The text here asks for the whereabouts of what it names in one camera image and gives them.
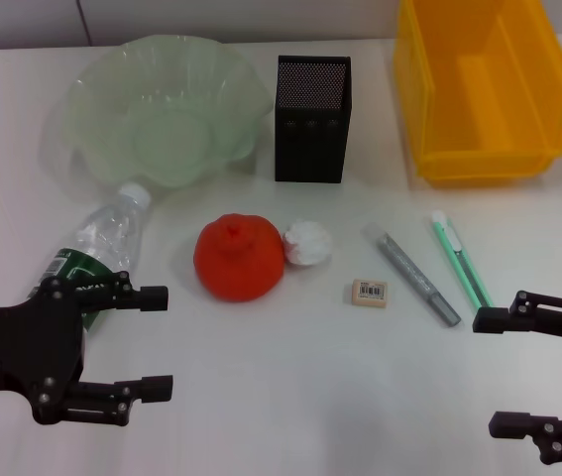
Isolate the clear green-labelled water bottle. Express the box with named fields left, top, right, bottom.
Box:
left=26, top=181, right=154, bottom=334

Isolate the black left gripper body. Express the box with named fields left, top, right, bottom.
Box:
left=0, top=277, right=87, bottom=424

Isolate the black mesh pen holder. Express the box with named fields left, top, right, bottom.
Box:
left=274, top=55, right=353, bottom=184

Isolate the green utility knife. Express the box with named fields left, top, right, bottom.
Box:
left=430, top=209, right=496, bottom=311

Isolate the grey marker pen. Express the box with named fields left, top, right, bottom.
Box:
left=364, top=222, right=463, bottom=328

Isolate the yellow plastic bin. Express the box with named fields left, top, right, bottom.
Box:
left=392, top=0, right=562, bottom=188

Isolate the green glass fruit plate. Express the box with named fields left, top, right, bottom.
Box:
left=59, top=34, right=274, bottom=189

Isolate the white paper ball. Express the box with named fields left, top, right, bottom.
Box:
left=281, top=216, right=334, bottom=268

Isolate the beige eraser with barcode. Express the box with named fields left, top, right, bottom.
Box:
left=349, top=278, right=391, bottom=309

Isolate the orange fruit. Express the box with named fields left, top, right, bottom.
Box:
left=192, top=212, right=286, bottom=302

